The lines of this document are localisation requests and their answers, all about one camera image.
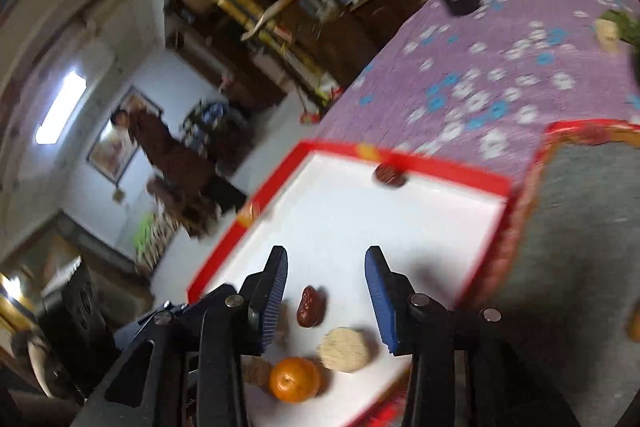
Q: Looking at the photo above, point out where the round beige biscuit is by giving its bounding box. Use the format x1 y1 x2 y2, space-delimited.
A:
317 327 378 374

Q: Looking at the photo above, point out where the wooden stand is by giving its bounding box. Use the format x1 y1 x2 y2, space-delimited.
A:
240 0 328 42

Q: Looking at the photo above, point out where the brown chestnut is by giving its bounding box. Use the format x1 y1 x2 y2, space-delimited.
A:
373 163 407 188

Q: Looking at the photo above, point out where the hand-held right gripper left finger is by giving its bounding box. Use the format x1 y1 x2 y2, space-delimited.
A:
75 246 289 427

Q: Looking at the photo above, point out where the red shallow box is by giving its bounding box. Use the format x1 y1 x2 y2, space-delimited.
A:
186 141 513 427

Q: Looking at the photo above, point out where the ceiling light panel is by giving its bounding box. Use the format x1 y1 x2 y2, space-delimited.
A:
34 69 88 146

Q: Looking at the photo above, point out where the grey mat with red trim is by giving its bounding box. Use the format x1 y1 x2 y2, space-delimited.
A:
452 119 640 427

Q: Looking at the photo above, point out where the tangerine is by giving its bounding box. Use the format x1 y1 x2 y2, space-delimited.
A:
269 357 322 404

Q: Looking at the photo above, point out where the red date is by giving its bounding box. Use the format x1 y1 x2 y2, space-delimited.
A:
296 285 327 328

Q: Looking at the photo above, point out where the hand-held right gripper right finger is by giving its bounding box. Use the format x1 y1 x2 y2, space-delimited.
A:
364 246 581 427

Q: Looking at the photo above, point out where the broom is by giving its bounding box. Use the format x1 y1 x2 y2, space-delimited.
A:
295 84 323 125

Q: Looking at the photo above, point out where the leafy green vegetable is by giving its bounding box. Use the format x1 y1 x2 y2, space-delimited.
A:
594 9 640 55

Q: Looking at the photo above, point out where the small beige slice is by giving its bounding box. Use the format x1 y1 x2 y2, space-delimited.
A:
242 356 273 389

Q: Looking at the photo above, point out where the framed wall painting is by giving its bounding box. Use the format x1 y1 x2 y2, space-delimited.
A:
86 86 163 185

